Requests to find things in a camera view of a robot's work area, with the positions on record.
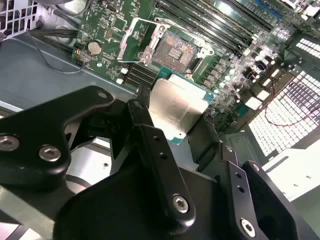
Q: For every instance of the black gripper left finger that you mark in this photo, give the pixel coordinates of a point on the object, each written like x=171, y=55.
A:
x=37, y=130

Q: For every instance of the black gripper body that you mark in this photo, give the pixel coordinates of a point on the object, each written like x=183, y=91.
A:
x=112, y=212

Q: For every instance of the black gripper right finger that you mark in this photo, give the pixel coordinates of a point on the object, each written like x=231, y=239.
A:
x=235, y=180

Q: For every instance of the silver CPU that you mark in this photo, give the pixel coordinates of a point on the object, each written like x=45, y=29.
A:
x=175, y=105

